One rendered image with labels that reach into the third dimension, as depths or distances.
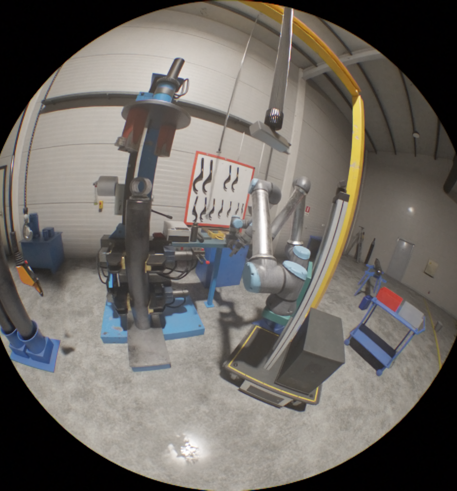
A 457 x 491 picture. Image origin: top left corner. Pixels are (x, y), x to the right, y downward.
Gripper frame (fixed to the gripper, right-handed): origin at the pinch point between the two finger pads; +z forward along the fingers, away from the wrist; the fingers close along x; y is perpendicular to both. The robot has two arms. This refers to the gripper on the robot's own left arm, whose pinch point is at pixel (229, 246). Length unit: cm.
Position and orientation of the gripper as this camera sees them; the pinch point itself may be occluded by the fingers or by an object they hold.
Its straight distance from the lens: 177.4
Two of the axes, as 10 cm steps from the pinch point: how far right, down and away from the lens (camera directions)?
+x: -9.5, -1.1, -2.8
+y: -2.3, -3.5, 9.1
